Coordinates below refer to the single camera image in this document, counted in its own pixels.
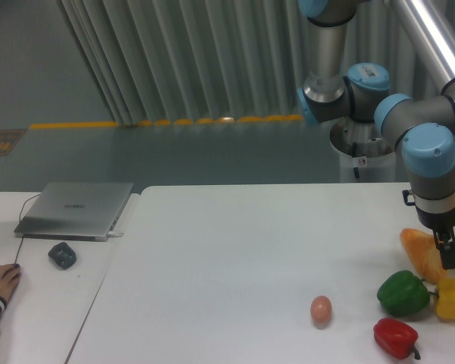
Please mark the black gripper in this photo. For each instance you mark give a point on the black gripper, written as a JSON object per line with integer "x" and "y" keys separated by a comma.
{"x": 438, "y": 215}

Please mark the orange triangular bread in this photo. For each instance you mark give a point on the orange triangular bread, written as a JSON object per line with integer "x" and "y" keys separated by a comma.
{"x": 423, "y": 254}

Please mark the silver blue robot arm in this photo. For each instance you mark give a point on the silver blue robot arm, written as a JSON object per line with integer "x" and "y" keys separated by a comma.
{"x": 420, "y": 132}

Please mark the person's hand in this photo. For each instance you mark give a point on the person's hand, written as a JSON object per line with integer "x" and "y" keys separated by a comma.
{"x": 9, "y": 280}

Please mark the yellow bell pepper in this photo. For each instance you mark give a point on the yellow bell pepper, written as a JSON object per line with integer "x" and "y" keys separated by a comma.
{"x": 444, "y": 299}

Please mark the green bell pepper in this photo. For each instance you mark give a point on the green bell pepper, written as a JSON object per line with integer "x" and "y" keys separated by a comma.
{"x": 403, "y": 294}

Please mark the red bell pepper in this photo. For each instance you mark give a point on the red bell pepper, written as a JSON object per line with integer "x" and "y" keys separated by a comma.
{"x": 396, "y": 338}

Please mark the brown egg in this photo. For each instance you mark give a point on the brown egg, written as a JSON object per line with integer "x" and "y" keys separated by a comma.
{"x": 321, "y": 310}

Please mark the white usb plug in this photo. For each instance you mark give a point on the white usb plug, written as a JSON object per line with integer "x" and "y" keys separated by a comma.
{"x": 115, "y": 234}

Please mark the grey pleated curtain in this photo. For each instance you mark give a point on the grey pleated curtain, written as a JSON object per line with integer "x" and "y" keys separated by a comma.
{"x": 194, "y": 60}

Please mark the silver closed laptop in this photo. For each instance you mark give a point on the silver closed laptop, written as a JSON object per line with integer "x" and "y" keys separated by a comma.
{"x": 75, "y": 211}

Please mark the small black plastic holder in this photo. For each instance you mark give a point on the small black plastic holder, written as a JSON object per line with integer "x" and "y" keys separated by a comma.
{"x": 62, "y": 255}

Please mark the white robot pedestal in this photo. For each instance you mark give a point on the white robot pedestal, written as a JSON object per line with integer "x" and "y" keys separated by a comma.
{"x": 364, "y": 156}

